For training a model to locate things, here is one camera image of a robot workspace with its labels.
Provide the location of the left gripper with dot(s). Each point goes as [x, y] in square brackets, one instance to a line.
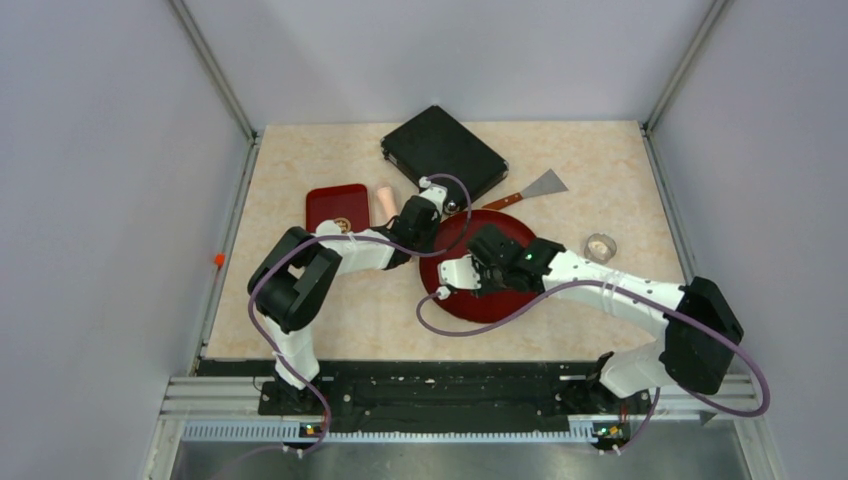
[433, 223]

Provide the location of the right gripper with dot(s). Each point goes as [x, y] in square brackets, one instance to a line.
[486, 286]

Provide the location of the round red tray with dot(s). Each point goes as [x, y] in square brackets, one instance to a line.
[463, 304]

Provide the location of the clear glass cup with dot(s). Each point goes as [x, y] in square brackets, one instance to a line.
[600, 248]

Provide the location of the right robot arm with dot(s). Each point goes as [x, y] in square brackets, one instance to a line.
[691, 325]

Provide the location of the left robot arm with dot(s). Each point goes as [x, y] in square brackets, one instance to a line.
[288, 289]

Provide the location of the pink plastic cylinder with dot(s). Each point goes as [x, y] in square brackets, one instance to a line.
[386, 197]

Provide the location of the red rectangular tray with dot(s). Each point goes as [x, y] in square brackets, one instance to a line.
[347, 205]

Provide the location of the black case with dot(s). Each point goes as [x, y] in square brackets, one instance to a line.
[434, 142]

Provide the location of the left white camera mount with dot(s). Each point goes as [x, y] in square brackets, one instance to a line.
[434, 192]

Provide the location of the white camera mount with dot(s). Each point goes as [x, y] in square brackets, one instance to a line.
[434, 192]
[459, 273]

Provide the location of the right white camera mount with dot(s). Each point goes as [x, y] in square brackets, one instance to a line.
[459, 273]

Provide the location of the metal scraper wooden handle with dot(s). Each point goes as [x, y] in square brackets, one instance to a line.
[546, 184]

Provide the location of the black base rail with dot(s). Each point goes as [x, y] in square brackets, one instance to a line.
[438, 397]

